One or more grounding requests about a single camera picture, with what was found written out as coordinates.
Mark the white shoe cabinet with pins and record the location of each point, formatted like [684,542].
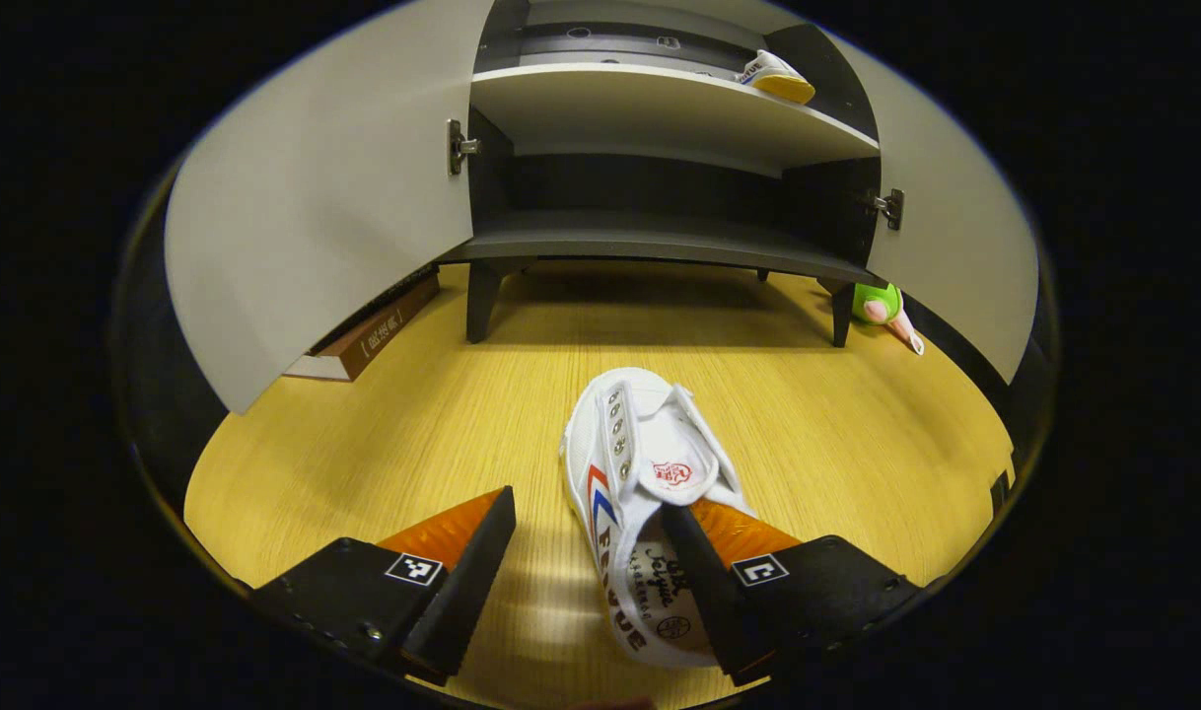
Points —
[640,108]

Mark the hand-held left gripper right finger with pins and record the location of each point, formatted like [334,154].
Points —
[704,592]

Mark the green plush toy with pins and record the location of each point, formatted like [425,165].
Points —
[875,301]

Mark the white shoe cabinet door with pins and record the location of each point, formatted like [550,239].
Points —
[315,197]
[955,247]

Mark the white canvas shoe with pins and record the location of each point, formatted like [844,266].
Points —
[773,74]
[640,434]

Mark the brown spine book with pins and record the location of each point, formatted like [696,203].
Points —
[374,340]

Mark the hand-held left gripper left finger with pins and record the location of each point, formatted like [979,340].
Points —
[472,582]

